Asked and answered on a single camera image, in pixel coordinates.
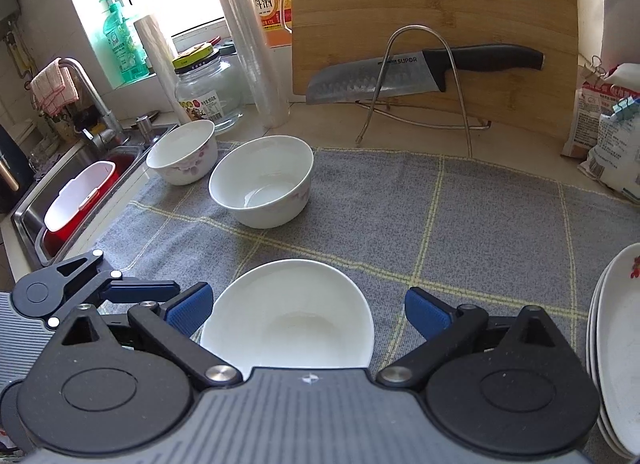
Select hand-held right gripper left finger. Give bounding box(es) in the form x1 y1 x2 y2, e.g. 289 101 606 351
60 282 242 391

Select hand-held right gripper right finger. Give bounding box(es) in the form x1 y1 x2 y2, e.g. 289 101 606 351
376 287 571 391

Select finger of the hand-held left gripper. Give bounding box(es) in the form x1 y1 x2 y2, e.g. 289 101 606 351
47 250 182 329

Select white bowl pink flowers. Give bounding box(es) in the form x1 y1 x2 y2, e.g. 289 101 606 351
200 259 376 379
146 120 218 187

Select white bowl faint flowers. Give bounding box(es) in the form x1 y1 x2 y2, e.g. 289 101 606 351
208 135 315 229

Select grey checked cloth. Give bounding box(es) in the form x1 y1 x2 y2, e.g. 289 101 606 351
92 141 640 464

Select white basin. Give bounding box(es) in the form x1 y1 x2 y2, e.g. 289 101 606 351
43 161 117 232

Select steel sink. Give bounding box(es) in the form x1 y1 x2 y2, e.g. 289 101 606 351
10 123 178 267

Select black appliance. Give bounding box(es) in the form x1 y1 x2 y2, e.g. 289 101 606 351
0 124 33 215

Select metal faucet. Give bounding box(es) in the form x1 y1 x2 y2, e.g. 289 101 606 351
60 58 132 149

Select glass jar green lid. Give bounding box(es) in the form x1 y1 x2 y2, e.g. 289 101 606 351
172 42 246 133

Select pink checked rag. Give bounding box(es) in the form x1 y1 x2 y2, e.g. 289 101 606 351
29 58 80 117

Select white plastic bag roll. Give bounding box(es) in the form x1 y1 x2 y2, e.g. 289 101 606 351
133 14 193 125

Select green soap bottle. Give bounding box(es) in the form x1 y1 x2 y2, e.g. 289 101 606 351
97 0 151 85

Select white food packets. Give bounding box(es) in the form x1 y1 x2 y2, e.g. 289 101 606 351
560 64 640 159

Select clear plastic wrap roll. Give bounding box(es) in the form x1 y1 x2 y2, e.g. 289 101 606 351
204 0 292 129

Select metal wire rack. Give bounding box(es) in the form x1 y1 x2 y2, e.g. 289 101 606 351
354 24 493 157

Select black handled kitchen knife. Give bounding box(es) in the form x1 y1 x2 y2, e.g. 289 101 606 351
305 44 546 105

